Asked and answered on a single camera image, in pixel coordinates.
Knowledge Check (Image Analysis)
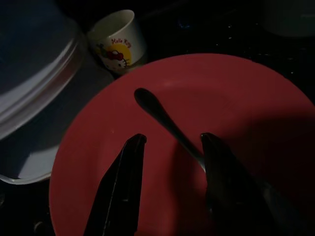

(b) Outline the pink plate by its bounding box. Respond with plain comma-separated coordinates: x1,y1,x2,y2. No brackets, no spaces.
48,53,315,236

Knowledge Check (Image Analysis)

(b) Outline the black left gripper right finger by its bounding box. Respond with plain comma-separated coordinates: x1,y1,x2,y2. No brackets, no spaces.
200,132,279,236

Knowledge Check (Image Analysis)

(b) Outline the grey thermos with red logo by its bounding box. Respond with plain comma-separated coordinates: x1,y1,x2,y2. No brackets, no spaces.
260,0,315,38

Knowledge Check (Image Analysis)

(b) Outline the steel spoon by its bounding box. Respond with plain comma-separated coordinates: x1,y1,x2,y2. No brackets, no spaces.
133,87,303,229

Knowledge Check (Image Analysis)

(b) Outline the white Hello Kitty mug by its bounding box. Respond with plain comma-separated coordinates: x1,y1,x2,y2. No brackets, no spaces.
87,9,149,76

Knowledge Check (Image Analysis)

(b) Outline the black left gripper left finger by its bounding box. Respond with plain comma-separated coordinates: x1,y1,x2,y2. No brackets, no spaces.
83,133,148,236

